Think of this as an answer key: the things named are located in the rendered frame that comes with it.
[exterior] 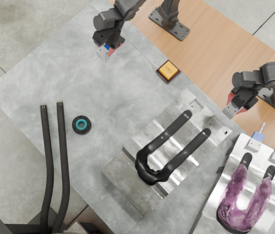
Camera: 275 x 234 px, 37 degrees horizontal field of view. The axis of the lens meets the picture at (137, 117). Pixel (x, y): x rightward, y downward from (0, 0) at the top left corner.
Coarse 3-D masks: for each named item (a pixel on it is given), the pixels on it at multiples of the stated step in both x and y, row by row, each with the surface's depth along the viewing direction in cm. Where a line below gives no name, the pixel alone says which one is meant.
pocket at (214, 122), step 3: (213, 117) 172; (210, 120) 172; (213, 120) 172; (216, 120) 171; (210, 123) 172; (213, 123) 172; (216, 123) 172; (219, 123) 172; (222, 123) 170; (213, 126) 171; (216, 126) 171; (219, 126) 171; (216, 129) 171
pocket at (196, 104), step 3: (195, 99) 173; (192, 102) 174; (195, 102) 174; (198, 102) 173; (192, 105) 174; (195, 105) 174; (198, 105) 174; (201, 105) 173; (195, 108) 173; (198, 108) 173; (201, 108) 173; (198, 111) 173
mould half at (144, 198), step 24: (192, 96) 172; (168, 120) 170; (192, 120) 169; (144, 144) 162; (168, 144) 166; (216, 144) 167; (120, 168) 167; (192, 168) 164; (120, 192) 169; (144, 192) 164; (168, 192) 157; (144, 216) 162
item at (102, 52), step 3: (102, 45) 170; (105, 45) 172; (99, 48) 170; (102, 48) 170; (105, 48) 170; (108, 48) 171; (96, 51) 170; (99, 51) 169; (102, 51) 169; (105, 51) 170; (108, 51) 170; (99, 54) 170; (102, 54) 169; (105, 54) 169; (111, 54) 173; (99, 57) 173; (102, 57) 170; (105, 57) 169; (108, 57) 171; (105, 60) 171
